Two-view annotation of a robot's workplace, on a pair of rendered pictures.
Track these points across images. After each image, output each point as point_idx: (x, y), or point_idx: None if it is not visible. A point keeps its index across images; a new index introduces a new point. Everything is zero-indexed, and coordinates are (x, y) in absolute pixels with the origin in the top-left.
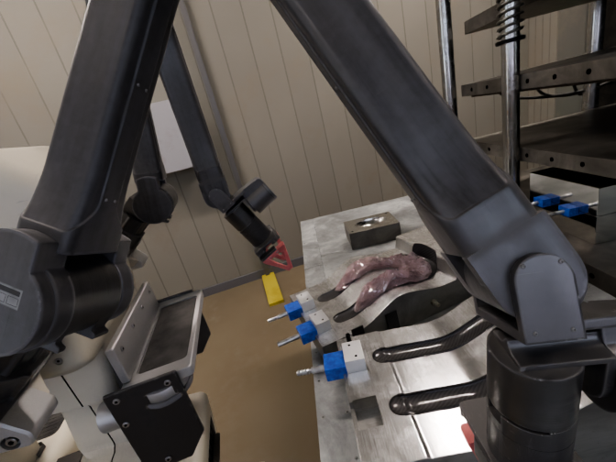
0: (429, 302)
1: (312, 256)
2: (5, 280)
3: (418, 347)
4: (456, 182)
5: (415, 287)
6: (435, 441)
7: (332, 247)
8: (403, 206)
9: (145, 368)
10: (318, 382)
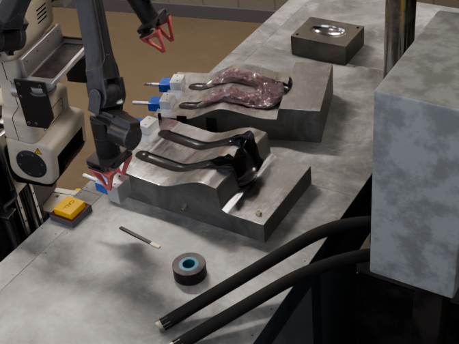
0: (248, 126)
1: (254, 41)
2: None
3: (187, 140)
4: (90, 61)
5: (240, 109)
6: (136, 170)
7: (281, 41)
8: (421, 24)
9: (35, 75)
10: None
